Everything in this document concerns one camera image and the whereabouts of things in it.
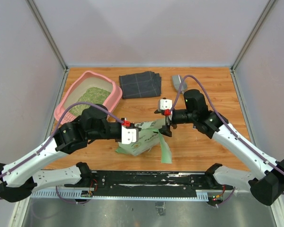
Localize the purple cable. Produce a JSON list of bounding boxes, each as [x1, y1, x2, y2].
[[169, 74, 284, 204], [0, 101, 125, 204]]

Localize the green cat litter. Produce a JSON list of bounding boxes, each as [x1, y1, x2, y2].
[[69, 87, 111, 116]]

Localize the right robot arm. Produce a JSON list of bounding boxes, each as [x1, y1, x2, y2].
[[156, 89, 284, 206]]

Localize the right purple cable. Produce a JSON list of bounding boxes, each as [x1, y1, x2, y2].
[[169, 74, 284, 204]]

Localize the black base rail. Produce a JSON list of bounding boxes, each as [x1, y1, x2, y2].
[[21, 169, 277, 201]]

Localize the dark checked folded cloth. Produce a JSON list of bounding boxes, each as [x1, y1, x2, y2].
[[119, 71, 162, 99]]

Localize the pink litter box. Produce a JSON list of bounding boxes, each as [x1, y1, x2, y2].
[[54, 70, 123, 121]]

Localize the green litter bag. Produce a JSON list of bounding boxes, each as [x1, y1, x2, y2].
[[115, 119, 172, 164]]

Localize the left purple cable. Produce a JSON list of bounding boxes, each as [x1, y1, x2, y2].
[[0, 101, 125, 204]]

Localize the grey metal scoop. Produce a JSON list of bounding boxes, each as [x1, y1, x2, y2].
[[172, 75, 187, 94]]

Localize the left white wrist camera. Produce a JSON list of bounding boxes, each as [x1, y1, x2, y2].
[[121, 118, 139, 145]]

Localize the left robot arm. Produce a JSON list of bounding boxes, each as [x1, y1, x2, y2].
[[0, 103, 141, 202]]

